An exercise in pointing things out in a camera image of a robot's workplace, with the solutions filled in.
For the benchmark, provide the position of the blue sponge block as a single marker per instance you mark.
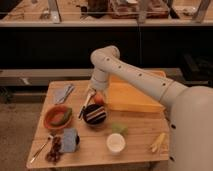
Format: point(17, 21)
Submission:
point(69, 137)

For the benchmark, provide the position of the green vegetable in bowl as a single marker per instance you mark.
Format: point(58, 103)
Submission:
point(61, 118)

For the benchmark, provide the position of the grey folded cloth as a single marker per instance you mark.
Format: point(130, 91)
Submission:
point(60, 94)

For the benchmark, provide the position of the yellow banana toy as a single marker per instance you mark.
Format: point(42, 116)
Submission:
point(155, 146)

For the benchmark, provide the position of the dark red grape bunch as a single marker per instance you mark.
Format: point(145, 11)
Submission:
point(54, 154)

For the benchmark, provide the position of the green fruit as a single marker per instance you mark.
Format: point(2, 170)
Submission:
point(119, 128)

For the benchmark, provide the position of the white cup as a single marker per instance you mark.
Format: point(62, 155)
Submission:
point(115, 143)

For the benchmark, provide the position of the black striped bowl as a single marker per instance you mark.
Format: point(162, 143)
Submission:
point(94, 114)

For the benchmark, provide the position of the orange fruit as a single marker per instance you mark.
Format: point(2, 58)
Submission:
point(98, 99)

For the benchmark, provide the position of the yellow plastic tray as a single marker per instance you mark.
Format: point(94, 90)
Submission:
point(122, 96)

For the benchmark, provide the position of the white spatula black handle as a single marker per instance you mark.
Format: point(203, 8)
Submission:
point(89, 96)

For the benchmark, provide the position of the orange bowl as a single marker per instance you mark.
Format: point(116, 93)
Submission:
point(51, 113)

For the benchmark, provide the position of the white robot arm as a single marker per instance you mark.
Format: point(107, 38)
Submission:
point(190, 108)

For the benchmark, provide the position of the wooden shelf rack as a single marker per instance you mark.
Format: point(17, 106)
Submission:
point(106, 12)

